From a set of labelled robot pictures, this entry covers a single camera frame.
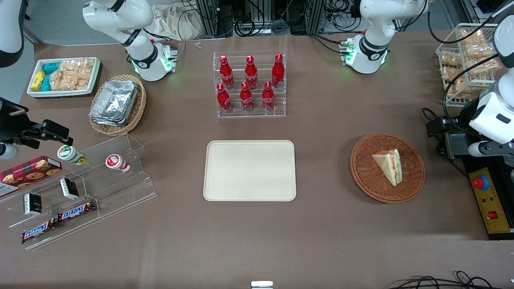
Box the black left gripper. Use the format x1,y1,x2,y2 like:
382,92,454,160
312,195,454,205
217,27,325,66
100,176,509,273
426,116,469,138

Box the triangular sandwich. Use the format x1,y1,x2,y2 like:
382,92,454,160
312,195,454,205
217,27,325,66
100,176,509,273
371,149,402,187

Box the white rectangular snack tray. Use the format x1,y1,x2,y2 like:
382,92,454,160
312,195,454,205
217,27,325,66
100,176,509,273
27,57,101,98

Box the oval tan wicker basket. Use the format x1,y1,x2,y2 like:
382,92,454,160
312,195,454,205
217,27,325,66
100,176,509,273
88,74,147,136

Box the round brown wicker basket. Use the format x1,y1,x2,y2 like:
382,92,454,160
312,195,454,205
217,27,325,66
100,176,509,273
350,133,426,204

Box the beige rectangular tray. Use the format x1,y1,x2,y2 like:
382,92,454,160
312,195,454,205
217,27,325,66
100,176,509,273
203,140,297,202

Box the green lid yogurt bottle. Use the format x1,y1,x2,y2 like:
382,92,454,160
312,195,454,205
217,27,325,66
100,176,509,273
57,145,88,166

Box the clear bagged fried snack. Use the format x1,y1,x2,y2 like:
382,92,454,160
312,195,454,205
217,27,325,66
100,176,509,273
440,51,462,67
446,79,469,99
466,56,498,76
441,66,466,81
464,42,495,59
460,29,485,45

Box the black countertop appliance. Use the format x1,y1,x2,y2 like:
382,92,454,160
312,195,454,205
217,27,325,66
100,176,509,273
454,98,514,240

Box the small black white box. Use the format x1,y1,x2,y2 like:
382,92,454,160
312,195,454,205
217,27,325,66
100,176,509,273
23,193,43,216
59,177,80,200

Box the red tartan cookie box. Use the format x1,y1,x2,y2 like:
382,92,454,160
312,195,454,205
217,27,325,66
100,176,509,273
0,156,63,197

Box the red lid yogurt bottle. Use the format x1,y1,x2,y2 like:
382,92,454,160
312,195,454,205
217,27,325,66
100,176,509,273
105,154,132,174

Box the stack of foil trays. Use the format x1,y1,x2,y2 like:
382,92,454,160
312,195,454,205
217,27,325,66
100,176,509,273
89,80,139,127

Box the clear bags of rice crackers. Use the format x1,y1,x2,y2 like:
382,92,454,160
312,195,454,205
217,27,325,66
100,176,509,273
49,59,95,92

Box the yellow snack box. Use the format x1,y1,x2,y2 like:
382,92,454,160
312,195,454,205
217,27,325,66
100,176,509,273
31,70,46,92

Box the Snickers chocolate bar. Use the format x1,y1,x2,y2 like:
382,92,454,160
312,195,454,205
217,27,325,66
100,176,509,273
57,199,97,222
21,219,57,244

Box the clear acrylic stepped display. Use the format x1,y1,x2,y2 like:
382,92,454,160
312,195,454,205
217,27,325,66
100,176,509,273
0,133,158,251

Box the yellow control panel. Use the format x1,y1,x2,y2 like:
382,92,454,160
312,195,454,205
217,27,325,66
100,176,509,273
468,167,513,234

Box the red cola bottle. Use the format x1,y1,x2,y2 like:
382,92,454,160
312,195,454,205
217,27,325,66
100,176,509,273
219,55,235,90
245,56,259,90
262,81,275,112
217,83,232,113
271,53,285,88
240,81,254,112

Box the white crumpled cloth bag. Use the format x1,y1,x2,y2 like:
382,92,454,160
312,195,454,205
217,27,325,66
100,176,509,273
149,3,210,41

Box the clear acrylic bottle rack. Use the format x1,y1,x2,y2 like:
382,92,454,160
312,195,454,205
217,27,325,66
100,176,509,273
213,51,287,118

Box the black appliance power cable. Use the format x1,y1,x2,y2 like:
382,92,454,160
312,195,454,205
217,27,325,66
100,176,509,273
422,108,470,179

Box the white wire basket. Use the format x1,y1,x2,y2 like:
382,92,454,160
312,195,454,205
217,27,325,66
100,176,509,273
436,23,504,107

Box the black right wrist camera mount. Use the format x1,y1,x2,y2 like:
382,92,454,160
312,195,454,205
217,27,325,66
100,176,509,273
0,98,29,142

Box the black floor cables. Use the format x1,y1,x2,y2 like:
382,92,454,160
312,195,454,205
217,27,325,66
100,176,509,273
388,271,514,289

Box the black coiled background cables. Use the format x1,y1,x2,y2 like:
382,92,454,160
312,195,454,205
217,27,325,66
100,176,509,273
234,17,290,37

